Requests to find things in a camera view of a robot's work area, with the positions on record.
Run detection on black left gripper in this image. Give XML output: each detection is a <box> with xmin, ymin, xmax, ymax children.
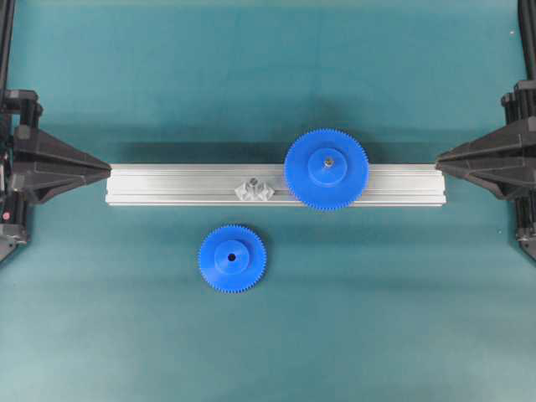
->
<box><xmin>1</xmin><ymin>90</ymin><xmax>111</xmax><ymax>262</ymax></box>

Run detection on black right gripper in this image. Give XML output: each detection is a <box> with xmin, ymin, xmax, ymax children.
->
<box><xmin>435</xmin><ymin>80</ymin><xmax>535</xmax><ymax>251</ymax></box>

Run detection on small blue plastic gear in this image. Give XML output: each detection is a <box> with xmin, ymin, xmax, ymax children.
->
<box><xmin>197</xmin><ymin>224</ymin><xmax>267</xmax><ymax>293</ymax></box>

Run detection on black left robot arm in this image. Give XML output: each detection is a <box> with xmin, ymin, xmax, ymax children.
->
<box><xmin>1</xmin><ymin>1</ymin><xmax>111</xmax><ymax>260</ymax></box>

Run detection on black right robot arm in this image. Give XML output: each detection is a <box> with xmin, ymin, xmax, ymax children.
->
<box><xmin>435</xmin><ymin>1</ymin><xmax>535</xmax><ymax>258</ymax></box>

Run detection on large blue plastic gear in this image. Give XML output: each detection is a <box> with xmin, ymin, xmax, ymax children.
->
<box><xmin>284</xmin><ymin>128</ymin><xmax>369</xmax><ymax>211</ymax></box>

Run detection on silver aluminium extrusion rail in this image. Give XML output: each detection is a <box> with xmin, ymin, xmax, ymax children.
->
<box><xmin>105</xmin><ymin>164</ymin><xmax>446</xmax><ymax>207</ymax></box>

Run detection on silver shaft mounting bracket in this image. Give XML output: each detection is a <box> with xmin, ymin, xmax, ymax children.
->
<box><xmin>234</xmin><ymin>178</ymin><xmax>275</xmax><ymax>202</ymax></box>

